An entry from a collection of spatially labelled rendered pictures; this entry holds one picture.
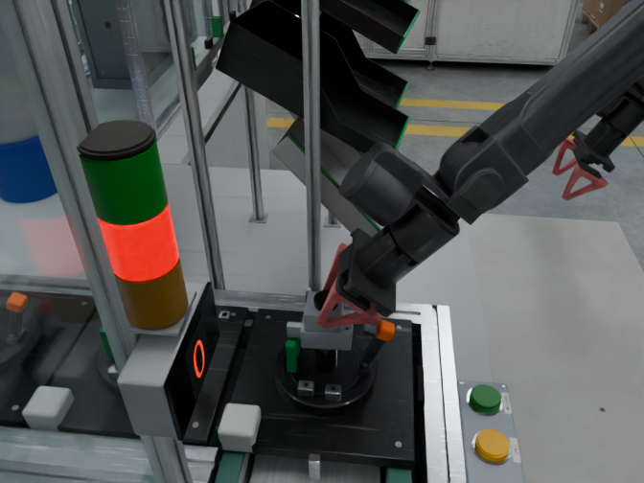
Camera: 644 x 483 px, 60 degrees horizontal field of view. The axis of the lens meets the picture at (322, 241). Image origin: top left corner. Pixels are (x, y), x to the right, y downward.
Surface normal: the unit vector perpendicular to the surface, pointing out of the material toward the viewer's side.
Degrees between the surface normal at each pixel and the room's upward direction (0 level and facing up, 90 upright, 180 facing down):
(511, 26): 90
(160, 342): 0
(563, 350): 0
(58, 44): 90
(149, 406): 90
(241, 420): 0
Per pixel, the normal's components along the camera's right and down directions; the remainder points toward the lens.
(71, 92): 0.99, 0.07
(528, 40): -0.14, 0.59
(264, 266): 0.00, -0.80
